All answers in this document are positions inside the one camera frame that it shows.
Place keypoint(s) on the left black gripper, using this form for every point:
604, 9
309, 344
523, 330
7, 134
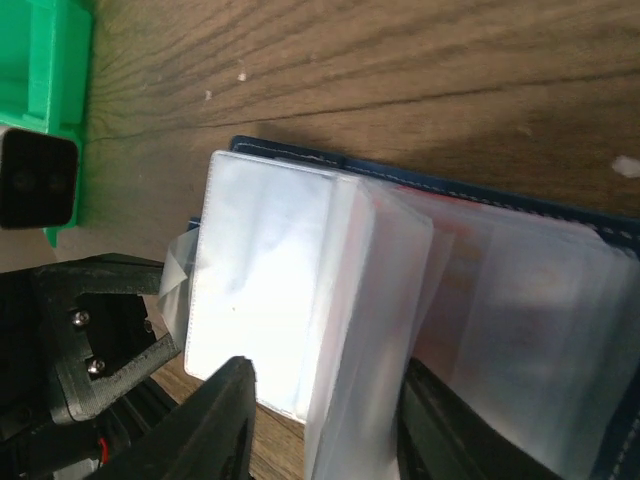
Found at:
82, 391

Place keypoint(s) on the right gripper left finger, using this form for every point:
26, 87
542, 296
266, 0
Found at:
209, 436

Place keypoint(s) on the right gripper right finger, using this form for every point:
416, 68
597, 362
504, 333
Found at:
441, 437

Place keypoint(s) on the blue card holder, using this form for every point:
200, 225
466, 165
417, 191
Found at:
331, 273

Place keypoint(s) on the green bin upper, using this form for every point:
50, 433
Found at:
45, 51

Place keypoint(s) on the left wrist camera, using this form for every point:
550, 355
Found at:
38, 179

